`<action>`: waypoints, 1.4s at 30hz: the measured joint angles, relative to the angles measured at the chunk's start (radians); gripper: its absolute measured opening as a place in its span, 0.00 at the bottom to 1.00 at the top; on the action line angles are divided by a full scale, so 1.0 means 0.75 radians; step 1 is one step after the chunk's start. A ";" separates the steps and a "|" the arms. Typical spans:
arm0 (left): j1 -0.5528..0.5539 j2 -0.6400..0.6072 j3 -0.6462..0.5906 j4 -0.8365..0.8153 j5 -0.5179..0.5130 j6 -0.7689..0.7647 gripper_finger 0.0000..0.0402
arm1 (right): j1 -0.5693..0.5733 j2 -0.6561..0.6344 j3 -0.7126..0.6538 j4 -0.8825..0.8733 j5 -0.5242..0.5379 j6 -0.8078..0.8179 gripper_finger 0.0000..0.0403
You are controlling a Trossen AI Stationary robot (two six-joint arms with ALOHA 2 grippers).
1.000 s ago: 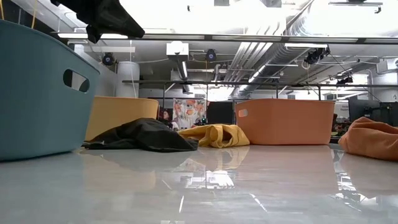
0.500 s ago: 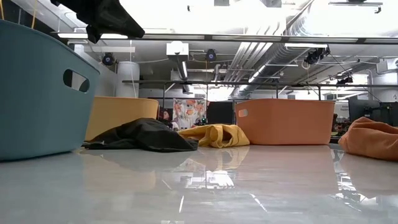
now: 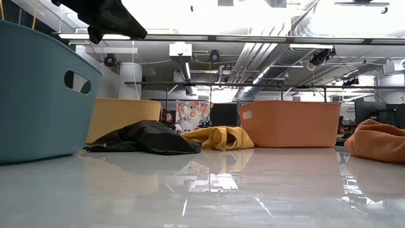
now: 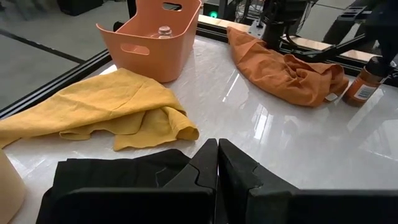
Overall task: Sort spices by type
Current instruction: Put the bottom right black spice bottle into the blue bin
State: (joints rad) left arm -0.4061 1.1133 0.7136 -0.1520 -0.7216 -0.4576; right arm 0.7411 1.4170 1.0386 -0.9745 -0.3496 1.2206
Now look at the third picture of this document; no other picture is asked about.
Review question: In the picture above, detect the blue plastic bin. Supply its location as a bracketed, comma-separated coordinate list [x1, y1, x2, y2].
[0, 20, 103, 165]

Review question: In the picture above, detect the black cloth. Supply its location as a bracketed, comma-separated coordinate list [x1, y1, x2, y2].
[84, 119, 203, 156]

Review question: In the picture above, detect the white column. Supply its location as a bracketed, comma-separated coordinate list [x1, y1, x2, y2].
[117, 62, 143, 101]

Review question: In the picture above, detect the white ceiling box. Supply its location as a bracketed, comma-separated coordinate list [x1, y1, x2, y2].
[168, 41, 193, 58]

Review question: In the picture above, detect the yellow plastic bin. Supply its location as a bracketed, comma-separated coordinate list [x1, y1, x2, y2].
[85, 97, 163, 145]

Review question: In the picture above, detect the person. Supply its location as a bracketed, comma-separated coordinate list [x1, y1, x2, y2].
[163, 110, 183, 132]

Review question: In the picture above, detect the floral poster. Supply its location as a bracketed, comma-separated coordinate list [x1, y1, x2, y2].
[175, 99, 210, 131]

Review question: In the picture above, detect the black monitor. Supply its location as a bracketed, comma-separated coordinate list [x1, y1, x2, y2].
[354, 100, 389, 125]
[209, 103, 239, 127]
[386, 103, 405, 129]

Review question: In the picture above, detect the yellow cloth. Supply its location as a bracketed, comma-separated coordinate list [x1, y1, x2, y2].
[180, 125, 255, 151]

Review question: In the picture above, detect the coral plastic bin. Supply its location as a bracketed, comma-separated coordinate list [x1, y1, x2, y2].
[239, 100, 342, 149]

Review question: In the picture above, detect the white paper sign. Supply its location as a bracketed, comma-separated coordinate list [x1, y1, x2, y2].
[344, 104, 356, 121]

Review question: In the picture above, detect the orange cloth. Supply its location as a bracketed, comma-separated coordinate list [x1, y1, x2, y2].
[344, 118, 405, 165]

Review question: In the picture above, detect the black pipe rail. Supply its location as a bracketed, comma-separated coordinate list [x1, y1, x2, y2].
[125, 80, 405, 90]

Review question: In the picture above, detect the horizontal frame bar with lights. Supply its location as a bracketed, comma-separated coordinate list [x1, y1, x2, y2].
[52, 30, 405, 46]

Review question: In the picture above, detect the black camera cluster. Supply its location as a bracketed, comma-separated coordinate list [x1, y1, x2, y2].
[309, 47, 337, 67]

